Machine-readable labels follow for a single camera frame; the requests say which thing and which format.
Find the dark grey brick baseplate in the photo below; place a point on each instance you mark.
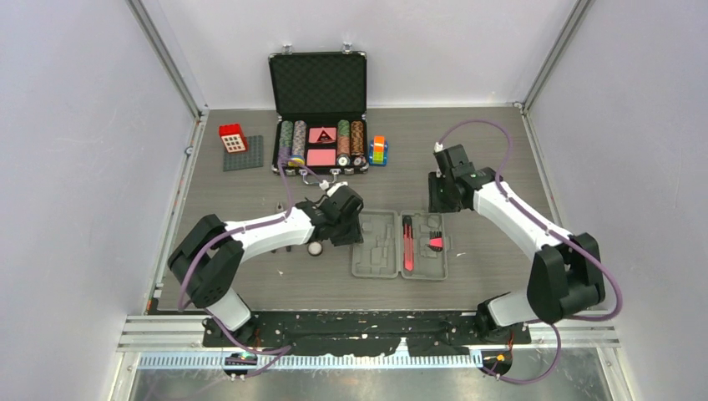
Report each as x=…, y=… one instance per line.
x=250, y=159

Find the red black pliers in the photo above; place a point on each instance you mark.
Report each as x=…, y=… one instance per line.
x=280, y=208

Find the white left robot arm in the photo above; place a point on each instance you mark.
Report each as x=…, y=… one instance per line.
x=205, y=263

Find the blue orange chip row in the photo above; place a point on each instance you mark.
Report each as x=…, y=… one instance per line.
x=298, y=144

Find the red toy brick door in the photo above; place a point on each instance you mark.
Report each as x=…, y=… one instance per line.
x=233, y=138

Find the black electrical tape roll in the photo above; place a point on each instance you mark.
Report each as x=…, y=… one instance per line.
x=315, y=248

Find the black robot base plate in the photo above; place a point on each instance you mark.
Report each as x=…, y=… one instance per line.
x=363, y=333

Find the brown black chip row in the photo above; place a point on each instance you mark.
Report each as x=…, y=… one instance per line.
x=357, y=143

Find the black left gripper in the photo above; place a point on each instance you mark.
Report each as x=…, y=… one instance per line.
x=353, y=236

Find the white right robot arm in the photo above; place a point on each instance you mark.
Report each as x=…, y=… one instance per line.
x=564, y=278

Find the red black bit holder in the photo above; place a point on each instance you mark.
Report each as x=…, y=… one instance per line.
x=436, y=242

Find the red triangle dealer button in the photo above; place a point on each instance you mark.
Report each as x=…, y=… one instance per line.
x=322, y=135

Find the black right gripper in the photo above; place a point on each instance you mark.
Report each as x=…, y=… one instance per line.
x=435, y=205

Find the green red chip row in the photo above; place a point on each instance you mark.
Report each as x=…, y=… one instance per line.
x=343, y=152

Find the red card deck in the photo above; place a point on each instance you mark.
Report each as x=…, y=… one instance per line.
x=321, y=157

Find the red black utility knife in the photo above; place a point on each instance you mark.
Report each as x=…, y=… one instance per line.
x=408, y=243

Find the purple green chip row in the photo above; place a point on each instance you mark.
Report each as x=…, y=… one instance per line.
x=285, y=143

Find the black poker chip case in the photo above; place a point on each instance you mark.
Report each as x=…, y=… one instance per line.
x=321, y=89

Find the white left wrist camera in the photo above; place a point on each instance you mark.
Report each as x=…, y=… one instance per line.
x=330, y=188

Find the grey plastic tool case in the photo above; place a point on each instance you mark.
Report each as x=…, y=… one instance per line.
x=381, y=253

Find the colourful toy brick stack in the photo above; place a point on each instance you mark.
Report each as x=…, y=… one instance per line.
x=378, y=151

